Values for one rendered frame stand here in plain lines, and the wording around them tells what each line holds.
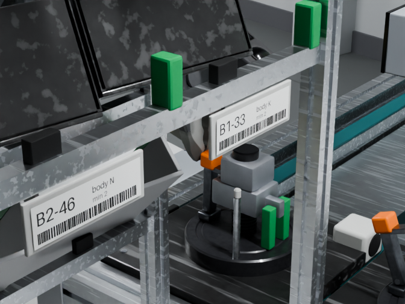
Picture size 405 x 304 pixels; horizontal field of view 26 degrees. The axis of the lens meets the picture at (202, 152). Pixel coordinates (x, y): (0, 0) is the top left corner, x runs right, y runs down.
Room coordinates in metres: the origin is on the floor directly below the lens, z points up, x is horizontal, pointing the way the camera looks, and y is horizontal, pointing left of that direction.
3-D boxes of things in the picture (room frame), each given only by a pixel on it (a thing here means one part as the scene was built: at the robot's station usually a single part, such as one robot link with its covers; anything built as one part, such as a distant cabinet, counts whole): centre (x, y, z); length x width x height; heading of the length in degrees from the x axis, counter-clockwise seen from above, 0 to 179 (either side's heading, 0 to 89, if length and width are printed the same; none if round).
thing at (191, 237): (0.90, -0.05, 0.98); 0.14 x 0.14 x 0.02
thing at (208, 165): (0.93, -0.02, 1.04); 0.04 x 0.02 x 0.08; 51
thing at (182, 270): (0.90, -0.05, 0.96); 0.24 x 0.24 x 0.02; 51
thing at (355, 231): (0.91, -0.19, 0.97); 0.05 x 0.05 x 0.04; 51
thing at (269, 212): (0.86, -0.07, 1.01); 0.01 x 0.01 x 0.05; 51
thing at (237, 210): (0.84, -0.04, 1.03); 0.01 x 0.01 x 0.08
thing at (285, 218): (0.88, -0.09, 1.01); 0.01 x 0.01 x 0.05; 51
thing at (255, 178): (0.89, -0.06, 1.06); 0.08 x 0.04 x 0.07; 51
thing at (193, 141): (0.94, 0.03, 1.11); 0.06 x 0.03 x 0.09; 51
